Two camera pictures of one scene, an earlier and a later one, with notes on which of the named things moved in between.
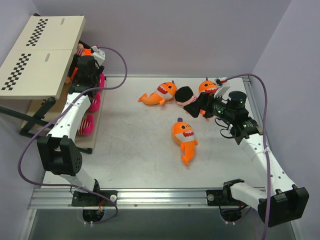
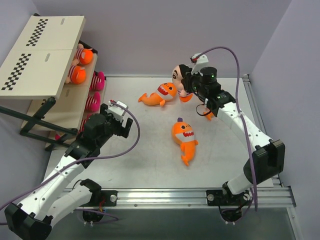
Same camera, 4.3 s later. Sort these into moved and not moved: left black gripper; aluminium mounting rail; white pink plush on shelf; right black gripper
Moved: left black gripper; right black gripper
Not moved: aluminium mounting rail; white pink plush on shelf
